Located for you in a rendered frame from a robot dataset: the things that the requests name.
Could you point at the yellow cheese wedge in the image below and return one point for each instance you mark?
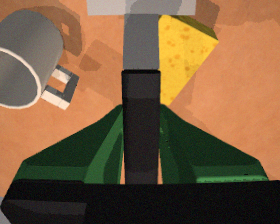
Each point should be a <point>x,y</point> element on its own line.
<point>184,45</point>

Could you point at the grey mug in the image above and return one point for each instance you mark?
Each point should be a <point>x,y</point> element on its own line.
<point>37,42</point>

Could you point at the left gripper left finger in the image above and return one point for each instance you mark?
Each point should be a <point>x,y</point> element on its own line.
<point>82,155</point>

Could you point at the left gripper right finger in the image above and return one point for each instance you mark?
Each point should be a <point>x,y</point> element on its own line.
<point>200,156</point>

